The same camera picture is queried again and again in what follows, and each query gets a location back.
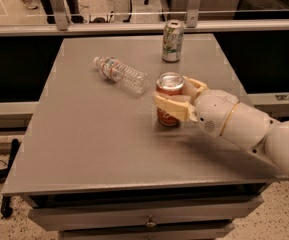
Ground grey cabinet with drawers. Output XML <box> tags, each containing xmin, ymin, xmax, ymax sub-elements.
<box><xmin>2</xmin><ymin>34</ymin><xmax>283</xmax><ymax>240</ymax></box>

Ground clear plastic water bottle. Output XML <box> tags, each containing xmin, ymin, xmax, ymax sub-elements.
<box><xmin>93</xmin><ymin>57</ymin><xmax>149</xmax><ymax>95</ymax></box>

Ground metal railing frame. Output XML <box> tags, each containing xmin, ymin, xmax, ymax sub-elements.
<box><xmin>0</xmin><ymin>0</ymin><xmax>289</xmax><ymax>36</ymax></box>

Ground person legs dark trousers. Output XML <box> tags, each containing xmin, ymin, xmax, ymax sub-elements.
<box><xmin>36</xmin><ymin>0</ymin><xmax>85</xmax><ymax>25</ymax></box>

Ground green white soda can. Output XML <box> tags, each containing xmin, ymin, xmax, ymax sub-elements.
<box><xmin>162</xmin><ymin>20</ymin><xmax>184</xmax><ymax>62</ymax></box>

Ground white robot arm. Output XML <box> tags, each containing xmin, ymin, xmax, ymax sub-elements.
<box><xmin>153</xmin><ymin>72</ymin><xmax>289</xmax><ymax>177</ymax></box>

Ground black stand on floor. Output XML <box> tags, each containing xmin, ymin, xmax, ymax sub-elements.
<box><xmin>0</xmin><ymin>139</ymin><xmax>20</xmax><ymax>218</ymax></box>

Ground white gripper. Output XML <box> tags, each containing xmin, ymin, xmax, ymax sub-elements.
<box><xmin>154</xmin><ymin>76</ymin><xmax>239</xmax><ymax>137</ymax></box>

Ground red soda can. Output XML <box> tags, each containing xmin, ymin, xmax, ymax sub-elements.
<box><xmin>156</xmin><ymin>72</ymin><xmax>184</xmax><ymax>126</ymax></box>

